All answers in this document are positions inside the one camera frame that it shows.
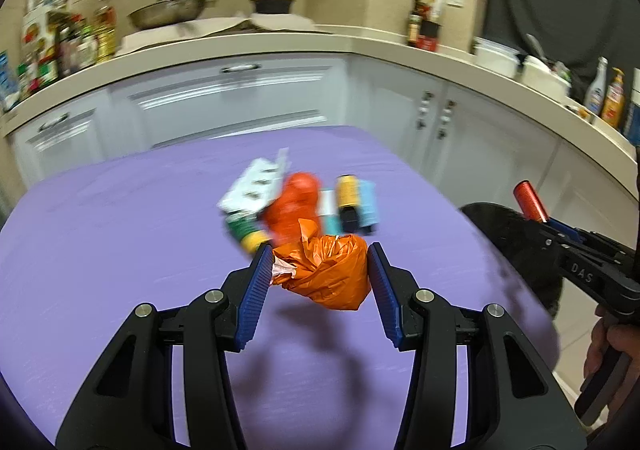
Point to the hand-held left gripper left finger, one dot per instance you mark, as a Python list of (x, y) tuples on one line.
[(255, 295)]

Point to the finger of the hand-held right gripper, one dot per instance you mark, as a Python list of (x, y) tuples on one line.
[(550, 242), (565, 230)]

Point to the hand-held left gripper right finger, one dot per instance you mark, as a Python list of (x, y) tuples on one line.
[(382, 295)]

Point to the small red bottle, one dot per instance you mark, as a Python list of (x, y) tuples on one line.
[(530, 200)]

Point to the black-lined trash bin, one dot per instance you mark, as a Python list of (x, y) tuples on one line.
[(500, 250)]

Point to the orange plastic bag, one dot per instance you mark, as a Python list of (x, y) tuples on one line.
[(330, 270)]

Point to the teal white tube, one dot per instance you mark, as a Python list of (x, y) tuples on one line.
[(329, 212)]

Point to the person's right hand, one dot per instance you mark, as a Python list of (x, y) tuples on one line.
[(597, 350)]

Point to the green bottle yellow cap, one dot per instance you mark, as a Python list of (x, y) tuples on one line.
[(245, 232)]

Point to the light blue packet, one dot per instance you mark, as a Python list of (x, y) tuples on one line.
[(369, 207)]

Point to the crumpled red-orange plastic bag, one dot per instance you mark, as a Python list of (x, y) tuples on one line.
[(292, 205)]

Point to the small yellow bottle black cap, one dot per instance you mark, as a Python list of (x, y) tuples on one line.
[(348, 195)]

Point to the white blister pack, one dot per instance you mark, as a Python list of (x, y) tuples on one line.
[(252, 185)]

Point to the blue detergent pouch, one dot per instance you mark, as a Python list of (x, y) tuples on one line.
[(632, 122)]

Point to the orange dish soap bottle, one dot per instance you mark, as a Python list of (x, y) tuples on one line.
[(612, 102)]

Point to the white spray bottle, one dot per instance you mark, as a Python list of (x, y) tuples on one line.
[(596, 92)]

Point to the purple tablecloth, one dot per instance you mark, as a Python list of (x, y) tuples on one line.
[(125, 230)]

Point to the open white plastic container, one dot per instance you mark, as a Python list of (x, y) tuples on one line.
[(545, 79)]

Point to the green packet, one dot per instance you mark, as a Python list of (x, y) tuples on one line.
[(562, 72)]

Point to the lidded white plastic container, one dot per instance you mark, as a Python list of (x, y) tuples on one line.
[(495, 59)]

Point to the white kitchen cabinet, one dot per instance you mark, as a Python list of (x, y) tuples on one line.
[(200, 99)]

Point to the red patterned box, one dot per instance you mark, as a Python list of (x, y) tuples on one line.
[(429, 43)]

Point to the black utensil holder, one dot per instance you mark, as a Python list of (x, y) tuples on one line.
[(432, 28)]

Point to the dark olive oil bottle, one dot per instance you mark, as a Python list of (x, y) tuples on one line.
[(413, 27)]

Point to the beige countertop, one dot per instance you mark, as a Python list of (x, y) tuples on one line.
[(300, 42)]

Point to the beige stove cover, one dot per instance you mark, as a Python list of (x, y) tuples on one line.
[(210, 27)]

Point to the black pot with lid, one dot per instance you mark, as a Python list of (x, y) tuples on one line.
[(272, 4)]

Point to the steel wok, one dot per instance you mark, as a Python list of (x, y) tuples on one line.
[(167, 12)]

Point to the yellow cooking oil bottle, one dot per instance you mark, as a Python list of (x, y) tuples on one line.
[(106, 34)]

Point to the row of condiment bottles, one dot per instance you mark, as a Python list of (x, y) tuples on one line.
[(55, 49)]

